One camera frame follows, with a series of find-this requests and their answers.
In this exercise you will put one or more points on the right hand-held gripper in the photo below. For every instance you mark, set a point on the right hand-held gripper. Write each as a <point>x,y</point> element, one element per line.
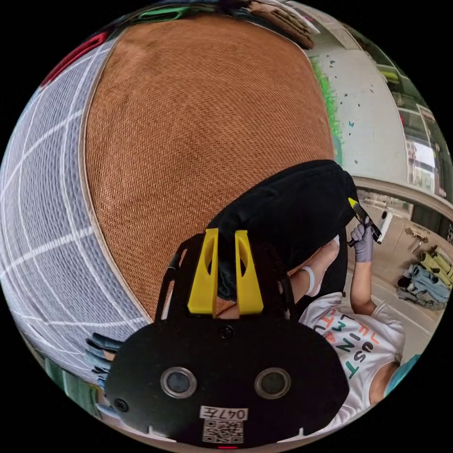
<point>366,219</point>

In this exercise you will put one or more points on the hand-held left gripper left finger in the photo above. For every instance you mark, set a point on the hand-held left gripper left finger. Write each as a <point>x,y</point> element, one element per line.
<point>203,283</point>

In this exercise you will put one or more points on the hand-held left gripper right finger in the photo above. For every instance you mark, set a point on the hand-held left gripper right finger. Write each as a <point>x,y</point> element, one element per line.
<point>249,290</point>

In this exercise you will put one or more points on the black pants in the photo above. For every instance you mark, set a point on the black pants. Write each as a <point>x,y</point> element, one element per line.
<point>283,205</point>

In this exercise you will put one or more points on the person's right forearm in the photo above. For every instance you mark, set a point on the person's right forearm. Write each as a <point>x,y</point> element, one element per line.
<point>362,286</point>

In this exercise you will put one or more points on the person's left forearm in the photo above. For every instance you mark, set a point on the person's left forearm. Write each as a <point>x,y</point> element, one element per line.
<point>323,262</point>

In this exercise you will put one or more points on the person's right hand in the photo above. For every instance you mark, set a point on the person's right hand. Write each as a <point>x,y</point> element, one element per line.
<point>364,244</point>

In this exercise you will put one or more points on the person's left hand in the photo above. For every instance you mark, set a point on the person's left hand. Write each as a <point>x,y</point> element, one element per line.
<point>297,286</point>

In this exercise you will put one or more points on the window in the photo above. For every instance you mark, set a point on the window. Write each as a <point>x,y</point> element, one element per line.
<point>423,155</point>

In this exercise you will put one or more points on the pile of clothes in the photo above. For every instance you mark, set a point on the pile of clothes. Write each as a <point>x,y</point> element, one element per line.
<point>426,279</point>

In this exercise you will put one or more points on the person's body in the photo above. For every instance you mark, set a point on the person's body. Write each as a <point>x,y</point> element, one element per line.
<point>357,339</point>

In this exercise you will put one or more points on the stack of blue jeans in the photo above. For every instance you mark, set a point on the stack of blue jeans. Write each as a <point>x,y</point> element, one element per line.
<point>99,354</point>

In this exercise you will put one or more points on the bed with brown woven mat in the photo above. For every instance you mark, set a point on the bed with brown woven mat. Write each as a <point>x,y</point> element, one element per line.
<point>194,124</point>

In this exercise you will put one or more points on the brown woven cushion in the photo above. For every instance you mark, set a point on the brown woven cushion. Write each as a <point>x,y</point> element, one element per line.
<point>283,21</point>

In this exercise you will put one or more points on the red clothes hanger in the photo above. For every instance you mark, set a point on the red clothes hanger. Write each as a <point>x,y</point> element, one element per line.
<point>76,55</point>

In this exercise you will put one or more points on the green clothes hanger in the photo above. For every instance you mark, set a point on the green clothes hanger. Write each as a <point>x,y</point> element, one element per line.
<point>162,13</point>

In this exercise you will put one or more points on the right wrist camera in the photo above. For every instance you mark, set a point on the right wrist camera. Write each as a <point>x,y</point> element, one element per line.
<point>385,226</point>

